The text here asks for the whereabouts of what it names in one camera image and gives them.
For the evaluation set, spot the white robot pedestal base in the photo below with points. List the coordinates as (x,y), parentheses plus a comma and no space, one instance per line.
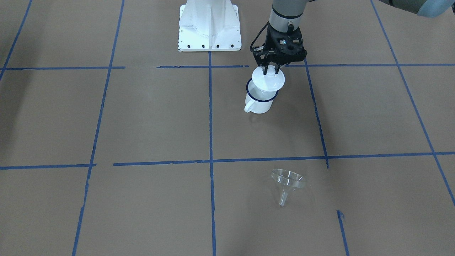
(209,25)

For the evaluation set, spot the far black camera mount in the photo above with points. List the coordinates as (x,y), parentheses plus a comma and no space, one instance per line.
(289,47)

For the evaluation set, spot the white enamel cup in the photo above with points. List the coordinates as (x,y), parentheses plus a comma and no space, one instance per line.
(258,101)

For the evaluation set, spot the white cup lid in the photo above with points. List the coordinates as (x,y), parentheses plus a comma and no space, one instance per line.
(270,81)

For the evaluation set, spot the clear plastic funnel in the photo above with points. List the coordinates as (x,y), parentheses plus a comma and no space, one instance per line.
(289,181)

